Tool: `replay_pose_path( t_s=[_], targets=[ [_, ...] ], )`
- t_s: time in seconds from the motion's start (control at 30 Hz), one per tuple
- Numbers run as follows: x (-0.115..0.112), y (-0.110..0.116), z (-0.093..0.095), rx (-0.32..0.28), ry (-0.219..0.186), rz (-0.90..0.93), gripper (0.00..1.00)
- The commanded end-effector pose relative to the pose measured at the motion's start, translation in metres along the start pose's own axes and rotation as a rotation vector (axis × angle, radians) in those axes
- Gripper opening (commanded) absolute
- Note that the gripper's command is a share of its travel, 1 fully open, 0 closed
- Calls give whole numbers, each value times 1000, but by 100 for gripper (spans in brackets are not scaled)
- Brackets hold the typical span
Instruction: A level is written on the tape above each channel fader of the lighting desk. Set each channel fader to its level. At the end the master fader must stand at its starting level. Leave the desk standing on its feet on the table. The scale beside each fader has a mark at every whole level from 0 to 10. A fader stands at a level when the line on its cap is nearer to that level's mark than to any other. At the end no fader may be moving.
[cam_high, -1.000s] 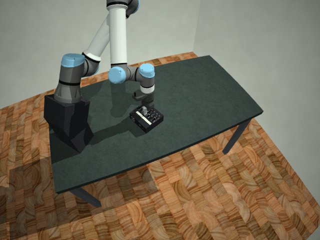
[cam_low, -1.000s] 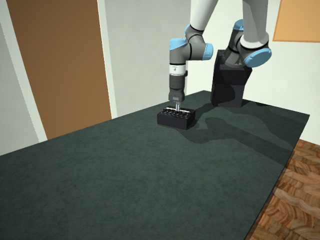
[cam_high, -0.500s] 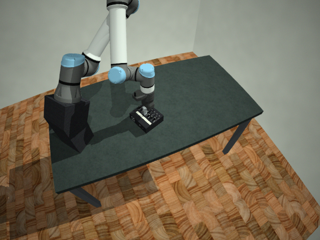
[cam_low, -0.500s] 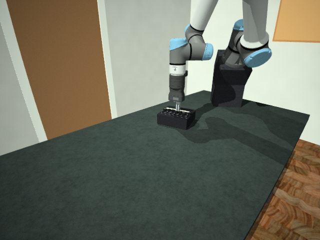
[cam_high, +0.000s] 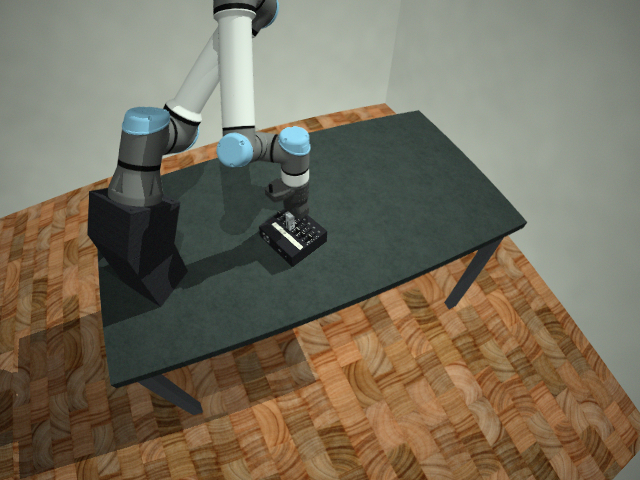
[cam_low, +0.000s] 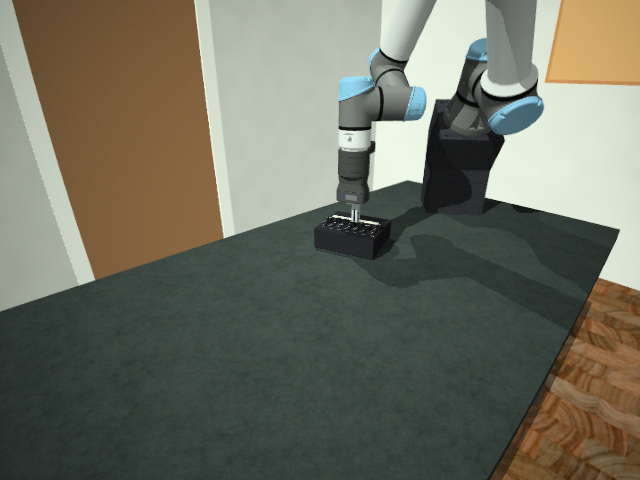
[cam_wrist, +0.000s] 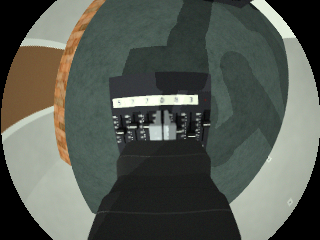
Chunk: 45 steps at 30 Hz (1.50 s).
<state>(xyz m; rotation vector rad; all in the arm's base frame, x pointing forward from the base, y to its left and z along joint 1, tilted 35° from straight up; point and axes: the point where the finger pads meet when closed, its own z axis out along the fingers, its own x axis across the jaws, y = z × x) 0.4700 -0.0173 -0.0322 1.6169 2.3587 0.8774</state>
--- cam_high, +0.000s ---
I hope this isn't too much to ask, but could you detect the black lighting desk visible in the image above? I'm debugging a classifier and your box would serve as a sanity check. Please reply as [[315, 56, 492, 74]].
[[259, 209, 327, 267]]

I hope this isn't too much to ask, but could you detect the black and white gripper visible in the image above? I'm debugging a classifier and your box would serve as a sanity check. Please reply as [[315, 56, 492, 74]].
[[265, 169, 309, 231]]

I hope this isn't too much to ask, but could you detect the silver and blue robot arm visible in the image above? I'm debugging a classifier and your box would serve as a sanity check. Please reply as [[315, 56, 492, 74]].
[[108, 0, 310, 207]]

